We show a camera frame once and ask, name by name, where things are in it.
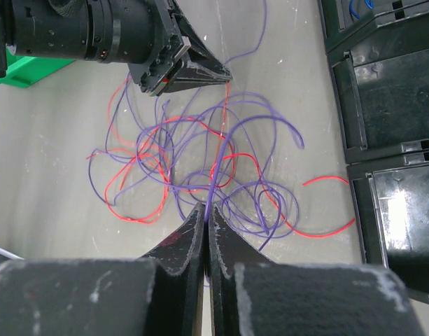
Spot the black three-compartment tray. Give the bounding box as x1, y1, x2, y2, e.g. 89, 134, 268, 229
318, 1, 429, 304

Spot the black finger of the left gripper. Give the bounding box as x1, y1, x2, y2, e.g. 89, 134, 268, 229
171, 6, 232, 92

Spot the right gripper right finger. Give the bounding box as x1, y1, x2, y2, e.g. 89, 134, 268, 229
209, 204, 272, 335

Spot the green plastic bin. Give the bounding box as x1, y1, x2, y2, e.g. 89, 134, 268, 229
0, 50, 73, 88

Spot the blue thin wire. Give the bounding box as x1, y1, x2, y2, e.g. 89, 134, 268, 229
349, 0, 376, 20

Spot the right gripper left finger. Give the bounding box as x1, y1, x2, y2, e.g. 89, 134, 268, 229
143, 203, 206, 335

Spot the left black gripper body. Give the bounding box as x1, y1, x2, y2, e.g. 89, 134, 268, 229
0, 1, 186, 96

